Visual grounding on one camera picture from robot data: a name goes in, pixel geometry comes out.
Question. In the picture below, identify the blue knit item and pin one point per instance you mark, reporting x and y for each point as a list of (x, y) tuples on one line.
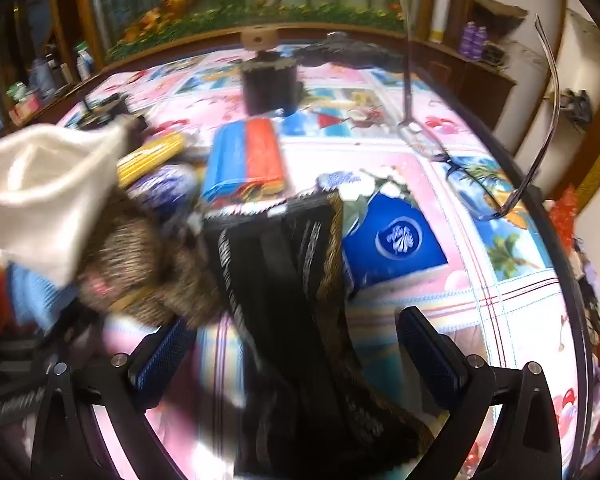
[(35, 295)]

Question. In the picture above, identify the small dark gadget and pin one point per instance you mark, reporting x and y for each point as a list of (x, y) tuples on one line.
[(577, 105)]

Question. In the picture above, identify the brown knit hat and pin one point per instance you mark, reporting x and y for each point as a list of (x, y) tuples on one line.
[(130, 260)]

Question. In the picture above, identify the large black motor with shaft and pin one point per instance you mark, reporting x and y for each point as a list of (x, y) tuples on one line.
[(110, 112)]

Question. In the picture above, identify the white yellow striped post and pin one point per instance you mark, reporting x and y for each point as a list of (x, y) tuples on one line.
[(441, 0)]

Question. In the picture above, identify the blue water jug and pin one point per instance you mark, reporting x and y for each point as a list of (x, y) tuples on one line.
[(40, 77)]

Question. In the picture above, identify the white green bottle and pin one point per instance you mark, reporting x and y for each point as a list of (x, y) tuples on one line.
[(82, 62)]

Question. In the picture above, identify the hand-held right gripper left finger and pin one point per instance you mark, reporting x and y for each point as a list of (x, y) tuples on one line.
[(165, 360)]

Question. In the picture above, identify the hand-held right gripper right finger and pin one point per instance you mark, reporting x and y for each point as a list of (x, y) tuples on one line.
[(430, 355)]

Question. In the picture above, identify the yellow ribbed pack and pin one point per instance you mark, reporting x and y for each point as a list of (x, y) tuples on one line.
[(150, 157)]

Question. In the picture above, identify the blue floral tissue pack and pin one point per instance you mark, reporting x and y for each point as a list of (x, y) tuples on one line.
[(395, 245)]

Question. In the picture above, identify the purple bottle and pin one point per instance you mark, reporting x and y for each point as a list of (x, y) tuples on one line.
[(481, 40), (467, 37)]

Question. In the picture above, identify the white cloth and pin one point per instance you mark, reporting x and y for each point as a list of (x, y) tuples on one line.
[(40, 195)]

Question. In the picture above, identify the eyeglasses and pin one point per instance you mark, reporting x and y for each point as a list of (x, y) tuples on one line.
[(467, 187)]

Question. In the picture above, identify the black scarf with gold trim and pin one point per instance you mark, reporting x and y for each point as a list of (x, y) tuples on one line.
[(280, 270)]

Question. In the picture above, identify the multicolour sponge pack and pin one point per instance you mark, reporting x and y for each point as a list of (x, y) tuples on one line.
[(245, 160)]

